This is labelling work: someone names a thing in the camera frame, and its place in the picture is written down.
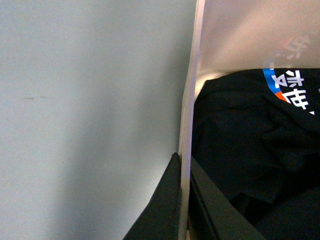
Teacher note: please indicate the cream plastic laundry hamper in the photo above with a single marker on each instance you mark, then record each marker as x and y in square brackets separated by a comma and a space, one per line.
[236, 35]

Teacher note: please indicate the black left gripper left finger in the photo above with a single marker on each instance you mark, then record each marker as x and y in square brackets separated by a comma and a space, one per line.
[160, 218]

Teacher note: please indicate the black printed t-shirt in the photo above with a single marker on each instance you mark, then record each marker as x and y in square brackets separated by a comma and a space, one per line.
[256, 134]

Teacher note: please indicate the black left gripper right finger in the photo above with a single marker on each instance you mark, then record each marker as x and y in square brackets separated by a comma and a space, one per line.
[210, 214]

